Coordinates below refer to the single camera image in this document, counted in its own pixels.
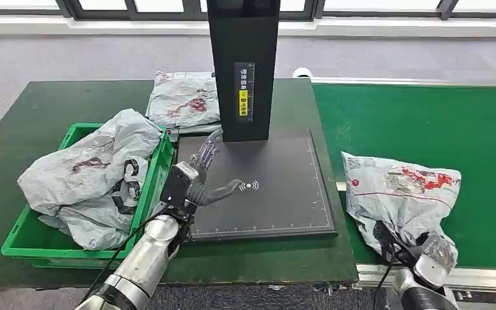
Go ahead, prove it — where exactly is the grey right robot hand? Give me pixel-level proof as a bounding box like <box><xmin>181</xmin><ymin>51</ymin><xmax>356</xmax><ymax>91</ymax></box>
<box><xmin>417</xmin><ymin>232</ymin><xmax>459</xmax><ymax>271</ymax></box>

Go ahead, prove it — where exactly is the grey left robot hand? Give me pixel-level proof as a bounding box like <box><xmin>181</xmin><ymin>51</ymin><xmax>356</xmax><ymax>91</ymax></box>
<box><xmin>187</xmin><ymin>129</ymin><xmax>243</xmax><ymax>207</ymax></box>

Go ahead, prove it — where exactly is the grey parcel with label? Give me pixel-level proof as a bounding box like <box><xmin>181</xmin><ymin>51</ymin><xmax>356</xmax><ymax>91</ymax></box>
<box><xmin>341</xmin><ymin>151</ymin><xmax>463</xmax><ymax>269</ymax></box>

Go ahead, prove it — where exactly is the grey parcel red black print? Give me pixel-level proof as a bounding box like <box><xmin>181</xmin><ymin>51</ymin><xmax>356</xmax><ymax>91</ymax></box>
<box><xmin>17</xmin><ymin>108</ymin><xmax>163</xmax><ymax>251</ymax></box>

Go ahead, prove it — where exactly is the grey parcel with red print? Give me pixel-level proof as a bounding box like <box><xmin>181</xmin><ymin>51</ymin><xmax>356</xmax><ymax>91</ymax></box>
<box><xmin>145</xmin><ymin>70</ymin><xmax>222</xmax><ymax>134</ymax></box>

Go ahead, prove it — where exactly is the black yellow column label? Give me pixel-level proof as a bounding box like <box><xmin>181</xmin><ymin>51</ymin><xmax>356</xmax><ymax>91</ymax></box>
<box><xmin>234</xmin><ymin>61</ymin><xmax>256</xmax><ymax>123</ymax></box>

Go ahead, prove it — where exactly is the black scanner column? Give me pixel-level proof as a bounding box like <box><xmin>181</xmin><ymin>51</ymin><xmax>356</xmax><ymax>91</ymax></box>
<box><xmin>206</xmin><ymin>0</ymin><xmax>282</xmax><ymax>143</ymax></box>

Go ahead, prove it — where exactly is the green belt conveyor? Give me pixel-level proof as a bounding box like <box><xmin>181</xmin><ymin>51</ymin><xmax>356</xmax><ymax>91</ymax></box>
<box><xmin>312</xmin><ymin>77</ymin><xmax>496</xmax><ymax>296</ymax></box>

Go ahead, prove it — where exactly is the green plastic crate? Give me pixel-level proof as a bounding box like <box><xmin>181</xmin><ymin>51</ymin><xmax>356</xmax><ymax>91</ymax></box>
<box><xmin>0</xmin><ymin>123</ymin><xmax>176</xmax><ymax>269</ymax></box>

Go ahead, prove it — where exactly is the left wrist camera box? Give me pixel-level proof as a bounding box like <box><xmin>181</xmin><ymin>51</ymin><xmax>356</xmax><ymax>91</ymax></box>
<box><xmin>160</xmin><ymin>161</ymin><xmax>200</xmax><ymax>211</ymax></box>

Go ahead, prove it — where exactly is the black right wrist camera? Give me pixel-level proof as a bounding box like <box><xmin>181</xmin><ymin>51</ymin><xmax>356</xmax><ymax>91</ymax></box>
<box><xmin>373</xmin><ymin>220</ymin><xmax>408</xmax><ymax>263</ymax></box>

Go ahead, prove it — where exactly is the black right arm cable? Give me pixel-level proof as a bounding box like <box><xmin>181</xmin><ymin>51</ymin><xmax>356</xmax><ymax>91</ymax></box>
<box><xmin>374</xmin><ymin>252</ymin><xmax>398</xmax><ymax>310</ymax></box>

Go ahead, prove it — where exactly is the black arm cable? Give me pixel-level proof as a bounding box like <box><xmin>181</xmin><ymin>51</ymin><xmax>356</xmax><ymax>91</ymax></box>
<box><xmin>79</xmin><ymin>212</ymin><xmax>165</xmax><ymax>305</ymax></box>
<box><xmin>374</xmin><ymin>252</ymin><xmax>398</xmax><ymax>310</ymax></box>

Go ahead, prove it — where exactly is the black scanner base plate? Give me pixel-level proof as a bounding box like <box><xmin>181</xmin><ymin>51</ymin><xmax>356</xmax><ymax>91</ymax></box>
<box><xmin>175</xmin><ymin>129</ymin><xmax>338</xmax><ymax>243</ymax></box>

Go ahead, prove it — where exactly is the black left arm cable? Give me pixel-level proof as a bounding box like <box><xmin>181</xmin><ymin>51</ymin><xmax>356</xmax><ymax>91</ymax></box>
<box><xmin>79</xmin><ymin>212</ymin><xmax>165</xmax><ymax>305</ymax></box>

